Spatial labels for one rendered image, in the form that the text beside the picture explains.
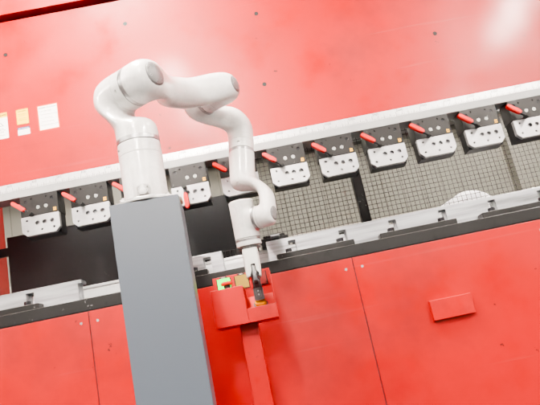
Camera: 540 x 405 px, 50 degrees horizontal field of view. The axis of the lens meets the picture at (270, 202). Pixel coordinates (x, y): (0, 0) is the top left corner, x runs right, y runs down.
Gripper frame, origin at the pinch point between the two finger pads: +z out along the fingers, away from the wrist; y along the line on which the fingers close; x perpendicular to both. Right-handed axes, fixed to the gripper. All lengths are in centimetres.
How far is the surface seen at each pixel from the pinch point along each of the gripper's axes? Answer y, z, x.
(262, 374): 3.1, 25.0, -3.8
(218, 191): -368, -109, -26
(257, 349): 2.4, 17.3, -3.8
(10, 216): -354, -122, -224
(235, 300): 6.0, 0.5, -7.7
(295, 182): -33, -40, 22
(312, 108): -36, -69, 35
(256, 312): 6.4, 5.6, -1.6
